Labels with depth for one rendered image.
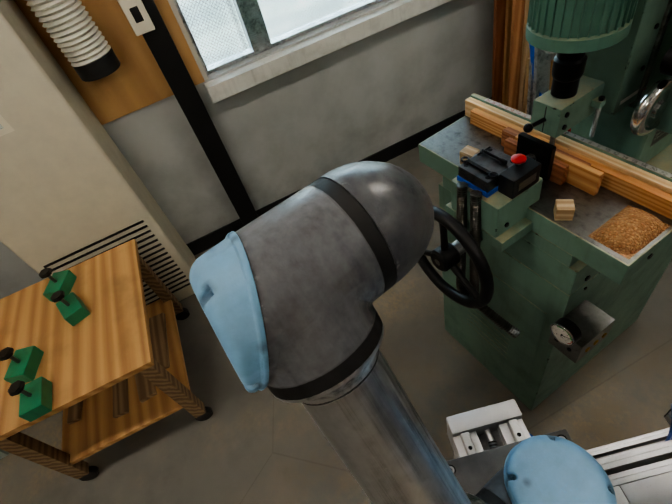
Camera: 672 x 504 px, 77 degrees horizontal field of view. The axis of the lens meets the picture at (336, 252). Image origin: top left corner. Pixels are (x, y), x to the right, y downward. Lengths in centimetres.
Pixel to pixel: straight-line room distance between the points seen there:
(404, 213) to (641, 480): 73
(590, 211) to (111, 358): 143
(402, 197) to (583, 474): 40
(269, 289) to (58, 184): 166
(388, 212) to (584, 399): 154
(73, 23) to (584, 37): 152
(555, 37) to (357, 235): 69
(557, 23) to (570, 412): 128
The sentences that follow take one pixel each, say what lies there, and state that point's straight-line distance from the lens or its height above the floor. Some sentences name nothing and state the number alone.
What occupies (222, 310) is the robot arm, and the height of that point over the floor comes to 139.
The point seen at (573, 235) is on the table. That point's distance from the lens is 100.
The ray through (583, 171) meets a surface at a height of 95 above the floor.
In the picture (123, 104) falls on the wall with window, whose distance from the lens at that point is 209.
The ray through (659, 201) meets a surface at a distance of 106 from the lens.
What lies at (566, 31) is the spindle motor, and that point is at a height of 124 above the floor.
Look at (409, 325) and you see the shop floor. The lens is 189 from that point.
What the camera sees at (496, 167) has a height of 100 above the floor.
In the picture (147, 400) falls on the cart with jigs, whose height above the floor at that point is 18.
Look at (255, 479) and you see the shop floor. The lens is 179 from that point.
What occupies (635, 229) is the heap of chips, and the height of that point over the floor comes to 93.
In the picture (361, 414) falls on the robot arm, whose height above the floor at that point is 126.
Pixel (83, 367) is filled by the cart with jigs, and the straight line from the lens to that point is 166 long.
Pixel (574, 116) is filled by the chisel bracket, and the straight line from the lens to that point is 109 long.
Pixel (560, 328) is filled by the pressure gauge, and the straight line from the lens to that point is 112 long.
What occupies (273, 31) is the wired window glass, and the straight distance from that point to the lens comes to 221.
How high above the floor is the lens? 161
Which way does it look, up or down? 47 degrees down
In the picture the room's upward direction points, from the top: 18 degrees counter-clockwise
